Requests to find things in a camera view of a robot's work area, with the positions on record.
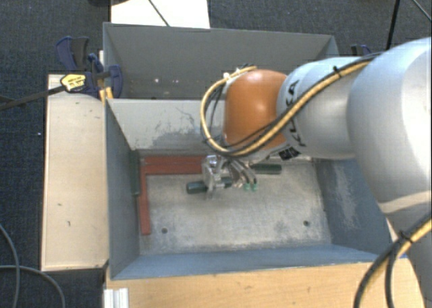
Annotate pale wood flat board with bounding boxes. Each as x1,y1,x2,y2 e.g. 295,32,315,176
40,74,110,272

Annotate grey metal bin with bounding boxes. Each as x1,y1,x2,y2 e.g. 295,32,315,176
102,22,395,281

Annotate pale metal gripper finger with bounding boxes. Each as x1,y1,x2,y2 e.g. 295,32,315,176
206,173,226,200
201,155,219,186

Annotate red-brown flat block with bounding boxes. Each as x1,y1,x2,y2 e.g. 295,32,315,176
138,174,152,236
139,155,207,176

